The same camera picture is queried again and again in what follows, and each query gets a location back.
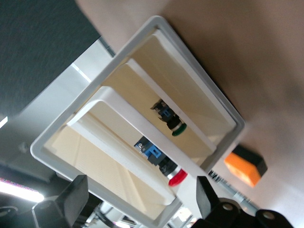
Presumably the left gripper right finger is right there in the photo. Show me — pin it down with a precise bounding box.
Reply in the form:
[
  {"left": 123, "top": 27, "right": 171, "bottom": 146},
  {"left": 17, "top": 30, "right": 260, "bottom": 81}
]
[{"left": 190, "top": 175, "right": 294, "bottom": 228}]

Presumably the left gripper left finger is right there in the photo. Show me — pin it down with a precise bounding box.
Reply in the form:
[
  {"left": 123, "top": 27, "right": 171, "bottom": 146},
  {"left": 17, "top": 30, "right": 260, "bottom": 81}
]
[{"left": 0, "top": 174, "right": 89, "bottom": 228}]

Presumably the red push button switch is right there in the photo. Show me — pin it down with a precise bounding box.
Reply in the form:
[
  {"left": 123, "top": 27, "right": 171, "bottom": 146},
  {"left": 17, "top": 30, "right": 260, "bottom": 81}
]
[{"left": 133, "top": 136, "right": 188, "bottom": 188}]

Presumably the drawer holding red button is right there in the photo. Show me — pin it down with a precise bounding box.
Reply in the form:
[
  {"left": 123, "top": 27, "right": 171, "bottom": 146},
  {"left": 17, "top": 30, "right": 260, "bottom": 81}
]
[{"left": 91, "top": 85, "right": 209, "bottom": 188}]

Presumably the white four-drawer cabinet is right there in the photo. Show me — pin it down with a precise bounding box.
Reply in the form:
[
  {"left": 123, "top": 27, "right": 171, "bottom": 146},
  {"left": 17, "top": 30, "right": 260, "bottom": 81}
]
[{"left": 30, "top": 15, "right": 246, "bottom": 228}]

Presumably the drawer holding green button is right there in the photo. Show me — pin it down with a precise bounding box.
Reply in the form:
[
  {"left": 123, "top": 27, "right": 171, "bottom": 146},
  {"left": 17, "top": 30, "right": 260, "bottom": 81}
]
[{"left": 102, "top": 59, "right": 218, "bottom": 167}]

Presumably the orange box with black base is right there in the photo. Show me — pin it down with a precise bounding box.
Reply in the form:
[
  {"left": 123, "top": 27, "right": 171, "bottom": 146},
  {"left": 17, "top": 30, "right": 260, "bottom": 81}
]
[{"left": 224, "top": 144, "right": 268, "bottom": 189}]

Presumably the dark grey felt panel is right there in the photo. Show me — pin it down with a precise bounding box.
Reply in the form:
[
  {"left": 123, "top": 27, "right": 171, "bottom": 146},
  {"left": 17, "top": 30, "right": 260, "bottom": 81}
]
[{"left": 0, "top": 0, "right": 102, "bottom": 118}]

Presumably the green push button switch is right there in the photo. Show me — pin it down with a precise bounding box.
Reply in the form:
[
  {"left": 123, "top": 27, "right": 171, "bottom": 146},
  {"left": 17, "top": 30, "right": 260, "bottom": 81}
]
[{"left": 150, "top": 99, "right": 188, "bottom": 138}]

